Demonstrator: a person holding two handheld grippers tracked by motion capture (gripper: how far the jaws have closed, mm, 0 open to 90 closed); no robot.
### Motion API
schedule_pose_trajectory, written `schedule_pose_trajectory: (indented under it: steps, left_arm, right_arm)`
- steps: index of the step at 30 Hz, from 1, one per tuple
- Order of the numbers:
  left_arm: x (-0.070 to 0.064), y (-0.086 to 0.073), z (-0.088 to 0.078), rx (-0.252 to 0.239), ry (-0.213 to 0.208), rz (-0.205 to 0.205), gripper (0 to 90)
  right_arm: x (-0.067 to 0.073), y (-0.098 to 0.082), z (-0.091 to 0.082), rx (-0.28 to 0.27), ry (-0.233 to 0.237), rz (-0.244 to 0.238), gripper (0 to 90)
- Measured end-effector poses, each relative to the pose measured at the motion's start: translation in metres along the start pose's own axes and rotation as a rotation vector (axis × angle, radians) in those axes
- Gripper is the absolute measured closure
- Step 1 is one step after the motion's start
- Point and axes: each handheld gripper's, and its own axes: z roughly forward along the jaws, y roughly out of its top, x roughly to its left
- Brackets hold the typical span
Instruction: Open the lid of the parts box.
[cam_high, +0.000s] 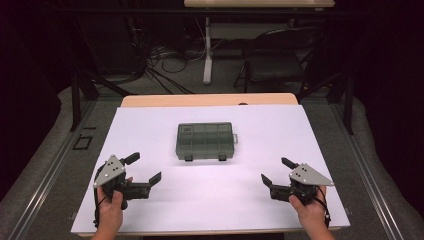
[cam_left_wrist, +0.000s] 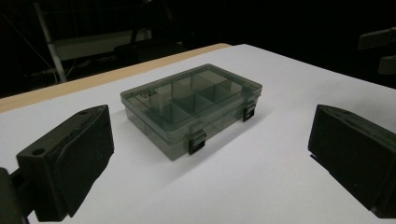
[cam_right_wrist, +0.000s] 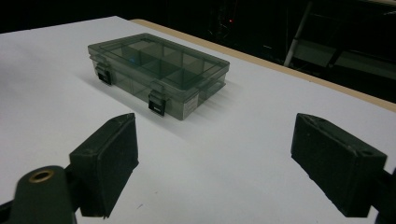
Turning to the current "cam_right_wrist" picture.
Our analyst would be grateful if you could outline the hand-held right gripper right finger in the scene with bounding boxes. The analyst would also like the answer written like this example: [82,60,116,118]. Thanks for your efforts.
[290,112,389,218]

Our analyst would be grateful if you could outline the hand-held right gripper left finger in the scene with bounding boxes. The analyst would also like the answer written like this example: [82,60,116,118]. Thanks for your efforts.
[68,112,140,218]

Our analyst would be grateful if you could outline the smoky transparent plastic organizer box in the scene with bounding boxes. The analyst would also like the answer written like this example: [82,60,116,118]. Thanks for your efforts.
[87,33,231,121]

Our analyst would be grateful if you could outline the white metal stand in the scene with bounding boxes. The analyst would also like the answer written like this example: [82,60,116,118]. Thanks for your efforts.
[283,0,314,68]

